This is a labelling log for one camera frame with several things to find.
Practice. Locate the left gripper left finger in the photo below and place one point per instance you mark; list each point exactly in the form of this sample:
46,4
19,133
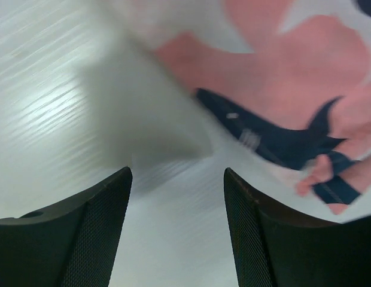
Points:
69,243

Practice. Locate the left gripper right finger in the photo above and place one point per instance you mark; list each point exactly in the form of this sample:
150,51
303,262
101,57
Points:
275,245

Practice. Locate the pink shark print shorts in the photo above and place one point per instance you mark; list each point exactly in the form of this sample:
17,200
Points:
289,80

